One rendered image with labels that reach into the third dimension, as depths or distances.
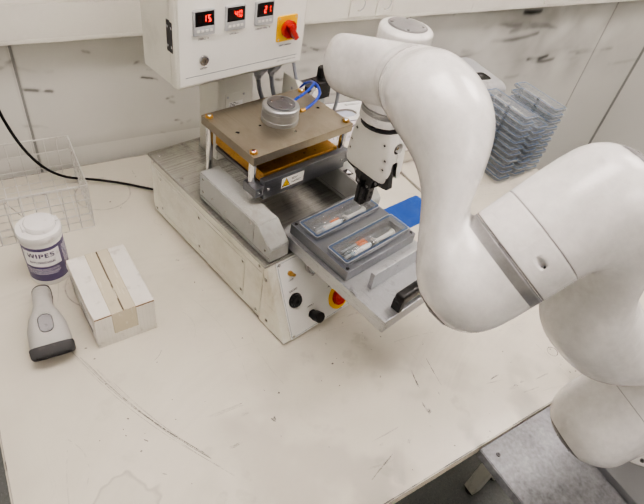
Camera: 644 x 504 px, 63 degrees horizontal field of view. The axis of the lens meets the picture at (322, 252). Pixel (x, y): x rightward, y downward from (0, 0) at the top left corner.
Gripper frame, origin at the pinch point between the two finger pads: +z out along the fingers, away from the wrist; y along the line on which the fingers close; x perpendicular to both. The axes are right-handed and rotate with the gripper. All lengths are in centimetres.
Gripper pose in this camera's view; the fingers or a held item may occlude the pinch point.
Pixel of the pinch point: (364, 192)
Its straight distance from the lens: 100.5
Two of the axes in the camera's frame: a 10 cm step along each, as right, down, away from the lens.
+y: -6.5, -5.9, 4.8
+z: -1.5, 7.2, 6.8
